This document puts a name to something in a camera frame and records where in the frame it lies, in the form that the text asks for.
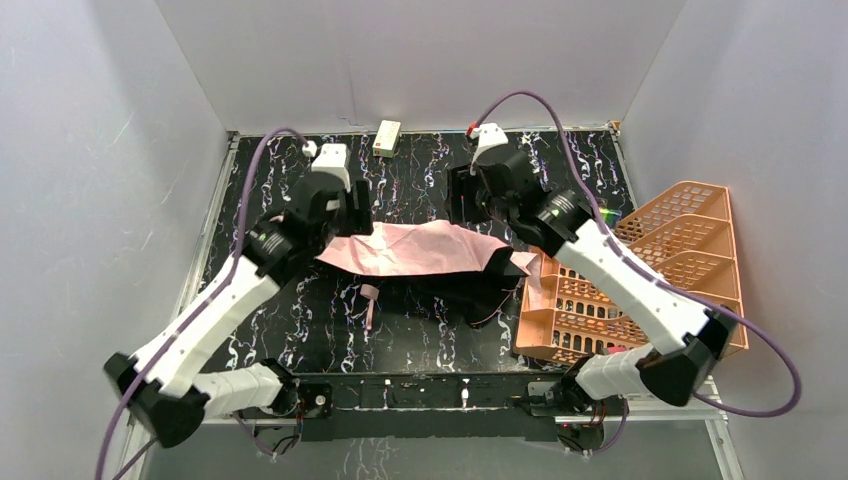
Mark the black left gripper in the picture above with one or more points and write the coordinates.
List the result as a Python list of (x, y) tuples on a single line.
[(361, 208)]

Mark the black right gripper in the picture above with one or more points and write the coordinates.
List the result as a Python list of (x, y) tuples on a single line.
[(464, 196)]

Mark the pink and black folding umbrella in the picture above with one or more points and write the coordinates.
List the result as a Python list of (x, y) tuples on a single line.
[(477, 271)]

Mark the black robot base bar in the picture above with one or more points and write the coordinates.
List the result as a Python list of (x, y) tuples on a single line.
[(428, 405)]

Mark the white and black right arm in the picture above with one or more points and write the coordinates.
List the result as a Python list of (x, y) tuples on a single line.
[(685, 337)]

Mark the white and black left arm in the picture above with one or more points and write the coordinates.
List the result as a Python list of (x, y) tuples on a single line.
[(167, 390)]

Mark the small white box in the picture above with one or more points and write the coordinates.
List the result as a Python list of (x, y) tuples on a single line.
[(386, 139)]

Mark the pack of coloured markers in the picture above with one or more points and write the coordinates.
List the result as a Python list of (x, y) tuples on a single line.
[(611, 217)]

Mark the orange plastic desk organizer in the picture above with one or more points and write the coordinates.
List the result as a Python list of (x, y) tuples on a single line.
[(680, 255)]

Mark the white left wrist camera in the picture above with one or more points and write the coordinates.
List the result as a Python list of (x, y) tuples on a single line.
[(330, 158)]

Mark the aluminium table frame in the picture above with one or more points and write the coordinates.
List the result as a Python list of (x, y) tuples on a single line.
[(314, 326)]

